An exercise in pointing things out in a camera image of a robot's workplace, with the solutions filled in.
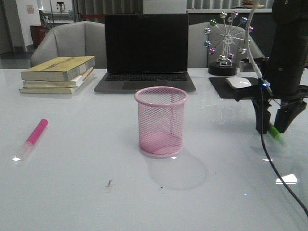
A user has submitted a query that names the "grey left armchair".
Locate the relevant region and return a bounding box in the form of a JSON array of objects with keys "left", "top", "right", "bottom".
[{"left": 30, "top": 21, "right": 107, "bottom": 68}]

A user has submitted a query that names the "bottom yellow book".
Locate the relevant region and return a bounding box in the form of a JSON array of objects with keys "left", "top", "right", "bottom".
[{"left": 19, "top": 74, "right": 92, "bottom": 94}]

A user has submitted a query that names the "red trash bin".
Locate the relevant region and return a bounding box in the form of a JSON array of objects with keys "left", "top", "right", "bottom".
[{"left": 30, "top": 25, "right": 46, "bottom": 49}]

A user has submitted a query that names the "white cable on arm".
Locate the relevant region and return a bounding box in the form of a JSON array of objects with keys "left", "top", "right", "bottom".
[{"left": 245, "top": 0, "right": 264, "bottom": 79}]

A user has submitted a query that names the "white computer mouse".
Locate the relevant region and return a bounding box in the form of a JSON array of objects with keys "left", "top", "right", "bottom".
[{"left": 226, "top": 77, "right": 252, "bottom": 89}]

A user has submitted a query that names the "yellow book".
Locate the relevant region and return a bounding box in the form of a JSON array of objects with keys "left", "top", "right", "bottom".
[
  {"left": 21, "top": 56, "right": 95, "bottom": 81},
  {"left": 19, "top": 74, "right": 92, "bottom": 94}
]

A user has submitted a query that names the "black cable on table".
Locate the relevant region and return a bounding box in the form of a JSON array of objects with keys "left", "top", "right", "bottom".
[{"left": 260, "top": 84, "right": 308, "bottom": 218}]

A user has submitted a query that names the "fruit bowl on counter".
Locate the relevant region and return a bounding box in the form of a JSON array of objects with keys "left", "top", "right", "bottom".
[{"left": 242, "top": 0, "right": 264, "bottom": 9}]

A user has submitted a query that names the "grey right armchair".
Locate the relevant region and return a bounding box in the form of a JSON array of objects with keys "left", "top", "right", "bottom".
[{"left": 187, "top": 22, "right": 265, "bottom": 69}]

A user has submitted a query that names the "red barrier belt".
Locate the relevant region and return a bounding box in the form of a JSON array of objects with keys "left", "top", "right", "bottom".
[{"left": 80, "top": 14, "right": 105, "bottom": 18}]

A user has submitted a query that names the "black mouse pad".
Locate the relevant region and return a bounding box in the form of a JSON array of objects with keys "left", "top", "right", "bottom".
[{"left": 209, "top": 77, "right": 260, "bottom": 101}]

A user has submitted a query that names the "pink highlighter pen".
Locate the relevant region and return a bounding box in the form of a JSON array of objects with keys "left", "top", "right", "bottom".
[{"left": 13, "top": 118, "right": 49, "bottom": 161}]

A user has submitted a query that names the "green highlighter pen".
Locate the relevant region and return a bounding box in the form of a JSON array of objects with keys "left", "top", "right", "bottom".
[{"left": 268, "top": 123, "right": 284, "bottom": 145}]

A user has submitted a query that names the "top yellow book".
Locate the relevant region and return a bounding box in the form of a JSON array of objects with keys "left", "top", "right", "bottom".
[{"left": 21, "top": 56, "right": 95, "bottom": 81}]

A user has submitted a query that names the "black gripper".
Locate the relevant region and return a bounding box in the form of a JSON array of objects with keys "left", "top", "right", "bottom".
[{"left": 233, "top": 57, "right": 308, "bottom": 134}]

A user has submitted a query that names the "grey armchair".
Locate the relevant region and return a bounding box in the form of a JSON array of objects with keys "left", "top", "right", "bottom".
[
  {"left": 187, "top": 22, "right": 265, "bottom": 69},
  {"left": 30, "top": 21, "right": 107, "bottom": 68}
]

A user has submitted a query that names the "black laptop computer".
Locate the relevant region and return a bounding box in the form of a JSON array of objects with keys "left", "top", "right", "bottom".
[{"left": 94, "top": 13, "right": 196, "bottom": 93}]

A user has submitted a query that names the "pink mesh pen holder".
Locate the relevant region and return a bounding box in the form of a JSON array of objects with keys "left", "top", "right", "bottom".
[{"left": 134, "top": 86, "right": 188, "bottom": 157}]

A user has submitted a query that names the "middle white book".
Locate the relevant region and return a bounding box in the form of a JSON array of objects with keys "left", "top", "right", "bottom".
[{"left": 23, "top": 67, "right": 93, "bottom": 88}]

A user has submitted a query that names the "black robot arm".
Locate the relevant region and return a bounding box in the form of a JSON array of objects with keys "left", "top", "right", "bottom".
[{"left": 233, "top": 0, "right": 308, "bottom": 134}]

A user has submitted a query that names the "ferris wheel desk toy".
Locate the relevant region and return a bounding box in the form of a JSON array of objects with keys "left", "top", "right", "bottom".
[{"left": 203, "top": 11, "right": 250, "bottom": 76}]

